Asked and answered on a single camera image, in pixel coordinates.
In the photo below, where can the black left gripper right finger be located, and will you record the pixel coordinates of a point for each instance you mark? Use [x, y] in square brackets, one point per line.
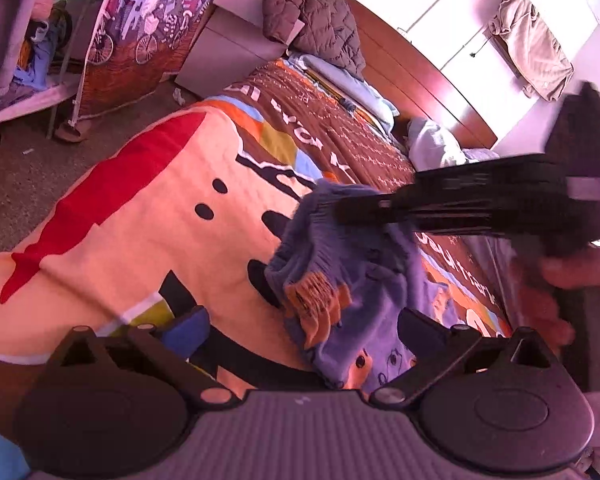
[438, 351]

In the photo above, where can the beige hanging garment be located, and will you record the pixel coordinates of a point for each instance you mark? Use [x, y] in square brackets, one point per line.
[532, 49]

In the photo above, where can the purple cartoon curtain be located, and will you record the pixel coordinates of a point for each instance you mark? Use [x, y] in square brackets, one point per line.
[134, 44]

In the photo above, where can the grey quilted jacket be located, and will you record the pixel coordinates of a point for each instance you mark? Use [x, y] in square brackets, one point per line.
[323, 28]

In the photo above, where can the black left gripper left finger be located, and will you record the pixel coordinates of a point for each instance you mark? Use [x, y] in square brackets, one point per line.
[168, 348]

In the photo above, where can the wooden headboard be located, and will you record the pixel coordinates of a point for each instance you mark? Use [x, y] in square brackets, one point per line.
[415, 86]

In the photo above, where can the lavender grey duvet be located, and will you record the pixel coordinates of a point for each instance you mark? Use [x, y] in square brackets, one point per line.
[432, 147]

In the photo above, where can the colourful paul frank blanket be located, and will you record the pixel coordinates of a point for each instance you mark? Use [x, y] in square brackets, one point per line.
[175, 217]

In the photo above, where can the light blue pillow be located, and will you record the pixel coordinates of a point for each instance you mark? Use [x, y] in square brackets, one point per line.
[354, 89]

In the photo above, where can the right hand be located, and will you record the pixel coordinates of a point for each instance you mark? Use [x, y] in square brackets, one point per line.
[534, 300]

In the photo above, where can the clothes rack with garments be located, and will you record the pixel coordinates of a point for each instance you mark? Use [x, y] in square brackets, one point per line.
[20, 45]

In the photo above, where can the blue car-print pants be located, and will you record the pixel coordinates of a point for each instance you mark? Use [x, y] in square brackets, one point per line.
[342, 289]

